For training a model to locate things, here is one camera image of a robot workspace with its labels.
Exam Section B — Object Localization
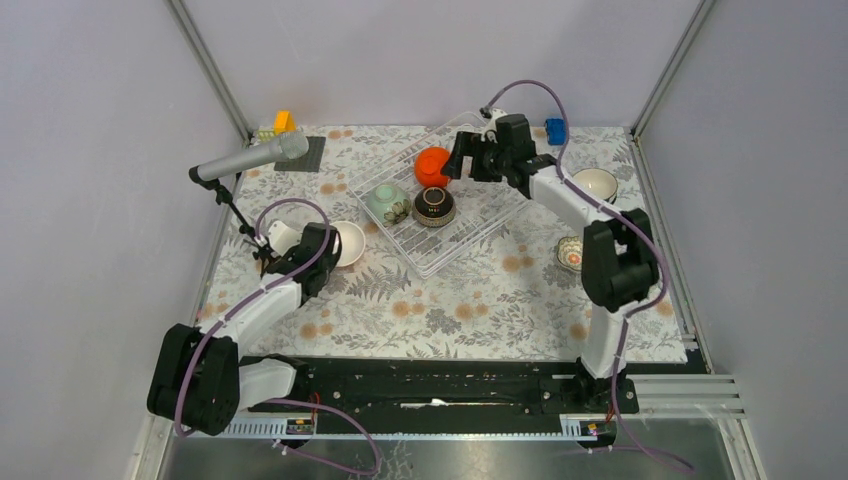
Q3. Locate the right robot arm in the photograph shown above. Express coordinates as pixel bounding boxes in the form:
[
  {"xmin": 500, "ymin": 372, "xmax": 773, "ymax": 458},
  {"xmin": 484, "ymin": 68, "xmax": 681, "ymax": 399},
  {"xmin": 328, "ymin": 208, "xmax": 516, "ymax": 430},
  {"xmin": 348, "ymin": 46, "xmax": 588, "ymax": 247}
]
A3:
[{"xmin": 442, "ymin": 107, "xmax": 664, "ymax": 414}]

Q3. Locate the floral tablecloth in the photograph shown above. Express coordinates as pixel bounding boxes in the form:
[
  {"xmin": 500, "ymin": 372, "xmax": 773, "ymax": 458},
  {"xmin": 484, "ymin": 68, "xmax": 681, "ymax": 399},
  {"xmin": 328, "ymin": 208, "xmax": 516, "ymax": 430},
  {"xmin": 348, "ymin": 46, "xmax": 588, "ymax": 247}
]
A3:
[{"xmin": 192, "ymin": 125, "xmax": 690, "ymax": 364}]

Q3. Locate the silver microphone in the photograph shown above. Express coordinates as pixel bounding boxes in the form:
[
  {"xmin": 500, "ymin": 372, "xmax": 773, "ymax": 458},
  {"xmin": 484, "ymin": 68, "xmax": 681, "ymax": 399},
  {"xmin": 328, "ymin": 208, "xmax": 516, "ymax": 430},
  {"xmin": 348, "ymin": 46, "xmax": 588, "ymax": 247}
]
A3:
[{"xmin": 188, "ymin": 131, "xmax": 308, "ymax": 185}]

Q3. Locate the blue toy block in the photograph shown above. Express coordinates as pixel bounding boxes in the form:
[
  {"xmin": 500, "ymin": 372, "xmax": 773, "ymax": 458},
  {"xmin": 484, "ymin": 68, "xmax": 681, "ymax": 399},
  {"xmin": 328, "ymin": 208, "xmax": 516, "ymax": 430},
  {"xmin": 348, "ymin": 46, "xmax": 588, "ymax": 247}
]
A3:
[{"xmin": 544, "ymin": 117, "xmax": 569, "ymax": 146}]

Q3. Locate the white wire dish rack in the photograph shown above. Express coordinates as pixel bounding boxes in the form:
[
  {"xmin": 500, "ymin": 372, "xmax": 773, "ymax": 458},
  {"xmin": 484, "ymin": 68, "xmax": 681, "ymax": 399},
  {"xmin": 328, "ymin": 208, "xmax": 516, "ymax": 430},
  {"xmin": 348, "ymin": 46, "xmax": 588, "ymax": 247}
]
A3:
[{"xmin": 349, "ymin": 112, "xmax": 528, "ymax": 279}]

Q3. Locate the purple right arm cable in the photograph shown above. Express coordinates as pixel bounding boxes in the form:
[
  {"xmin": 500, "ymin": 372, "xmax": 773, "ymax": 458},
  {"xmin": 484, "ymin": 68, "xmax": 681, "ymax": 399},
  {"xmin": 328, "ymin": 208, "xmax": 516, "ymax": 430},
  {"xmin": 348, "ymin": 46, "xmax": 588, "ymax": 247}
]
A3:
[{"xmin": 479, "ymin": 79, "xmax": 697, "ymax": 475}]

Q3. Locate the dark grey baseplate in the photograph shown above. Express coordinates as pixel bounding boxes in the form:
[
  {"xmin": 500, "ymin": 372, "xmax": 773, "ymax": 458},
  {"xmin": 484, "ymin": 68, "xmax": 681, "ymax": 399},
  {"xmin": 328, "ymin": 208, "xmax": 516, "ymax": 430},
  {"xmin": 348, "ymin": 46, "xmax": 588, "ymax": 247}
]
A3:
[{"xmin": 274, "ymin": 136, "xmax": 326, "ymax": 173}]

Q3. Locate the orange bowl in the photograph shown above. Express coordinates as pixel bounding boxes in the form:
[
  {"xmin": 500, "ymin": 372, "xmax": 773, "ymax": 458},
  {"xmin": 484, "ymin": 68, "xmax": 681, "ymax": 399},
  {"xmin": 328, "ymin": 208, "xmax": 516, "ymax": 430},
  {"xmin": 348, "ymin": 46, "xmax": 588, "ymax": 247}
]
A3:
[
  {"xmin": 414, "ymin": 146, "xmax": 451, "ymax": 188},
  {"xmin": 555, "ymin": 236, "xmax": 583, "ymax": 273}
]

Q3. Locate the pale green floral bowl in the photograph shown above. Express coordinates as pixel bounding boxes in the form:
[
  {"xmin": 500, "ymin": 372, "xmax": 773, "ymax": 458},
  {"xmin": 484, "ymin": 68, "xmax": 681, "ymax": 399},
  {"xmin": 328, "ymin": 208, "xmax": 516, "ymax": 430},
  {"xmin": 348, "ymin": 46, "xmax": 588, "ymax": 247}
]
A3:
[{"xmin": 366, "ymin": 183, "xmax": 412, "ymax": 227}]

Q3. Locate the green toy block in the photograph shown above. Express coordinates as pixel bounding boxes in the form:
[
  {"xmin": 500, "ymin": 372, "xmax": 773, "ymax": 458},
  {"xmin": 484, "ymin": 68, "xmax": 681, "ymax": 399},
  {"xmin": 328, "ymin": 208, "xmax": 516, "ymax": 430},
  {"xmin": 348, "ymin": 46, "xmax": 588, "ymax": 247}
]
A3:
[{"xmin": 256, "ymin": 128, "xmax": 276, "ymax": 143}]

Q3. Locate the teal bowl white rim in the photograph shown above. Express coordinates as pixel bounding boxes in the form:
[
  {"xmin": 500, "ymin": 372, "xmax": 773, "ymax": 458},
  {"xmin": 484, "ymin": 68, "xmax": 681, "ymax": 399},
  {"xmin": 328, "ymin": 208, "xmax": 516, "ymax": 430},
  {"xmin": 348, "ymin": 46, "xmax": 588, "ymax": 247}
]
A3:
[{"xmin": 572, "ymin": 168, "xmax": 619, "ymax": 204}]

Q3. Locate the white pink bowl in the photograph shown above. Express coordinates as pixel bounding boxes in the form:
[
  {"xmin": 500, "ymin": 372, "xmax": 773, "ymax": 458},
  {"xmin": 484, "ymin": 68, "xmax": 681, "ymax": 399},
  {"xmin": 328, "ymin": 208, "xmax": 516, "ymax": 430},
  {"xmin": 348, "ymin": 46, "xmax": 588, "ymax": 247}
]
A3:
[{"xmin": 332, "ymin": 221, "xmax": 366, "ymax": 268}]

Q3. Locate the black patterned bowl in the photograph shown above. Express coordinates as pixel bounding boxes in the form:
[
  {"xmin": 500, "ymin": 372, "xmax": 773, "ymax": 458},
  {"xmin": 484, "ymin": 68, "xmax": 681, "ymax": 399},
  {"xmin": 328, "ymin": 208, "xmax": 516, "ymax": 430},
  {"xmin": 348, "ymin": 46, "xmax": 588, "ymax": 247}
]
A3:
[{"xmin": 412, "ymin": 187, "xmax": 456, "ymax": 228}]

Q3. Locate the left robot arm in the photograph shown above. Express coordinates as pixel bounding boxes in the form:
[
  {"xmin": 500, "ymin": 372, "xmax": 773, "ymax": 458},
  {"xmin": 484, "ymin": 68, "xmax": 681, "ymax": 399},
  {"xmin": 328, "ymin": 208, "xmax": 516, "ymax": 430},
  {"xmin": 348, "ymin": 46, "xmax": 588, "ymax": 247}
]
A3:
[{"xmin": 146, "ymin": 222, "xmax": 342, "ymax": 436}]

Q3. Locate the yellow toy block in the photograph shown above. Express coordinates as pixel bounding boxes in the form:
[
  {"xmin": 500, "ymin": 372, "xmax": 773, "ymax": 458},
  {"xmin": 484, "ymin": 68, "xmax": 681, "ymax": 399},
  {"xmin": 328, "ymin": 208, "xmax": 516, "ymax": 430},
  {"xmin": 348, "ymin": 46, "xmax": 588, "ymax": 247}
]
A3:
[{"xmin": 272, "ymin": 110, "xmax": 297, "ymax": 136}]

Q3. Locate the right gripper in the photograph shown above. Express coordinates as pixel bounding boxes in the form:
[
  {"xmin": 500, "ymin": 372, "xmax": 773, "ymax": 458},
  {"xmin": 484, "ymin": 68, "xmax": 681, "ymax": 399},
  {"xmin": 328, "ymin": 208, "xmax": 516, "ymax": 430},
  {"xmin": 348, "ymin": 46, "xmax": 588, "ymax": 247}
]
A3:
[{"xmin": 440, "ymin": 131, "xmax": 511, "ymax": 183}]

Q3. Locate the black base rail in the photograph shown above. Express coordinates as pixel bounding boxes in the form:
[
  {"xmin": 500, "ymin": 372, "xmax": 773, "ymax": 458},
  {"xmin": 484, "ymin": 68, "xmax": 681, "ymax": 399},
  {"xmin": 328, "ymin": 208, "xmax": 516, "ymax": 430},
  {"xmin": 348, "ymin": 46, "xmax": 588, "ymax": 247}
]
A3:
[{"xmin": 182, "ymin": 354, "xmax": 710, "ymax": 439}]

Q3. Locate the orange bowl front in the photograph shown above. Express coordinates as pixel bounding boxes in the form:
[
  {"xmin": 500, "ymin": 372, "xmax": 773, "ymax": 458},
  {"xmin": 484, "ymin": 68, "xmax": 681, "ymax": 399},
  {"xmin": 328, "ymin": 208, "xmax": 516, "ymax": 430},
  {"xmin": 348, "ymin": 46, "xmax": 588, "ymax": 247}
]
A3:
[{"xmin": 414, "ymin": 146, "xmax": 451, "ymax": 188}]

